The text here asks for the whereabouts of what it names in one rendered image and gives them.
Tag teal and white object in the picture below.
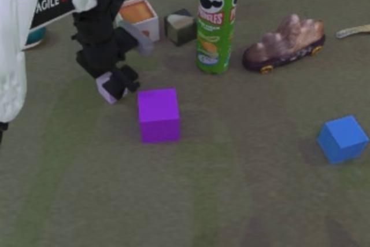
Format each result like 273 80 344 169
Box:
21 25 47 50

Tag small lilac block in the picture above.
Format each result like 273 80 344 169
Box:
95 71 129 105

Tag grey and beige cube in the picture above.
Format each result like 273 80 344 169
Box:
164 9 198 47

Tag pale yellow flat utensil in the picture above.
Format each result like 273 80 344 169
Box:
336 24 370 39

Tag brown toy car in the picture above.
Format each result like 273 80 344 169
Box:
242 13 326 75

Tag blue cube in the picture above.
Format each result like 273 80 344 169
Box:
316 115 370 164

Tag purple cube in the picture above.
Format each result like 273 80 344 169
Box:
137 87 181 144

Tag white box orange top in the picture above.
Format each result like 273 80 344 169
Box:
116 0 160 56

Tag green Pringles can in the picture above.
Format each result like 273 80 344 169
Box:
195 0 241 75

